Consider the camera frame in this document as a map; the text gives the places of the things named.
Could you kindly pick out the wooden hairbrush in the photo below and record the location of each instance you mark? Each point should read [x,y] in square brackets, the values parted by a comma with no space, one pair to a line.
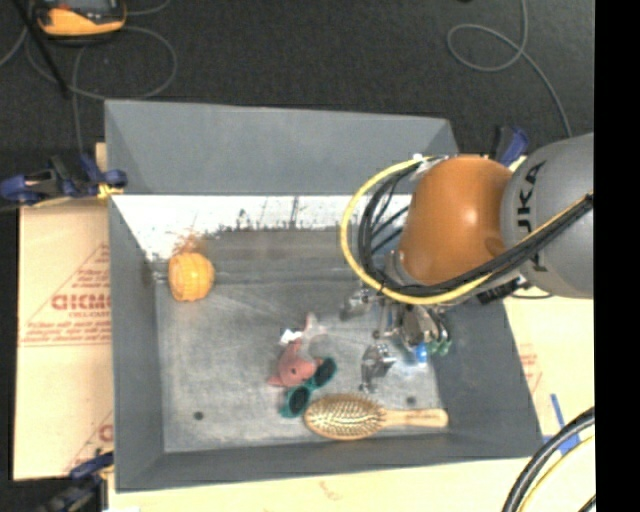
[345,416]

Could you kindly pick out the black cylinder on white bracket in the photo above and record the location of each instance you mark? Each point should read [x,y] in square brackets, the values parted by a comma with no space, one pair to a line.
[496,292]

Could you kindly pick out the grey metal bin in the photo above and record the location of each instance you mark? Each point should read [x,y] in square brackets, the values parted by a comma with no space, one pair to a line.
[235,350]

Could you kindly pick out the cardboard board with red print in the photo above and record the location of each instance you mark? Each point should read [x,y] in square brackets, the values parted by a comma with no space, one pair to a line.
[60,360]

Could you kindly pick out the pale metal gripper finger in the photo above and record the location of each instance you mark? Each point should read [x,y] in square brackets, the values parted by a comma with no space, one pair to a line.
[373,366]
[354,303]

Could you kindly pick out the green sunglasses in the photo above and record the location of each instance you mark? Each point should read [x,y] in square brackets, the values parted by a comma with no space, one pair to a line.
[300,397]

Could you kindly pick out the yellow toy corn cob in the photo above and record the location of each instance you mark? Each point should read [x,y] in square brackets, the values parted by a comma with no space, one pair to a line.
[191,276]

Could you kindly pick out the pink toy pig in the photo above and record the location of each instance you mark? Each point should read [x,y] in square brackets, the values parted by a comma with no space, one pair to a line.
[293,367]

